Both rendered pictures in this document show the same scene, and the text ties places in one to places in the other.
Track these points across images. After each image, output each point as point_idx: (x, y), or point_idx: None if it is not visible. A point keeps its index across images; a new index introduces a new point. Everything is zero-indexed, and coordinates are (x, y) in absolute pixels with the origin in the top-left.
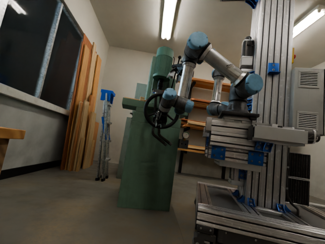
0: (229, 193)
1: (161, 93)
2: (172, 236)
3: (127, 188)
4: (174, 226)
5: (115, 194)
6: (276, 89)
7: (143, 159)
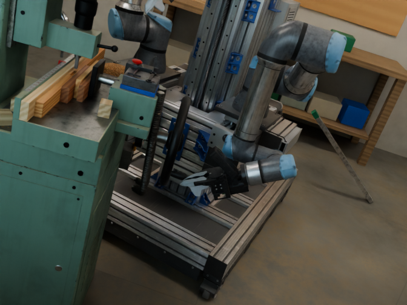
0: None
1: (189, 105)
2: None
3: None
4: (152, 296)
5: None
6: (263, 36)
7: (92, 242)
